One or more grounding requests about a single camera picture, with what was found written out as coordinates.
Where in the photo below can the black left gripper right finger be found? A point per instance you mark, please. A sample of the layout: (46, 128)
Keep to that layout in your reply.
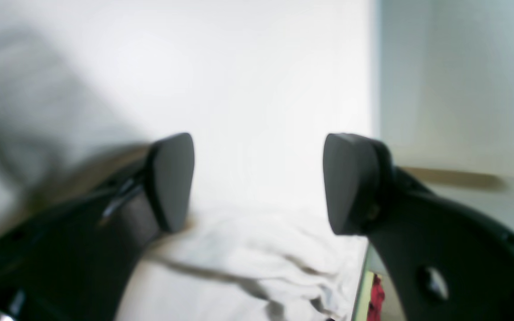
(447, 262)

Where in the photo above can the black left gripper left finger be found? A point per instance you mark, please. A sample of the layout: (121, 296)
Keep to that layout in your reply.
(73, 262)

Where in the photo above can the grey t-shirt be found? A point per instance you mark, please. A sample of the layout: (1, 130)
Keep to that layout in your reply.
(247, 265)

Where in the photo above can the red and black clamp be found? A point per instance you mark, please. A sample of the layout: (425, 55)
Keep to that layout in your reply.
(377, 298)

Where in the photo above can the white side cabinet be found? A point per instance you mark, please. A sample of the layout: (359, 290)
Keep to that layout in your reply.
(447, 84)

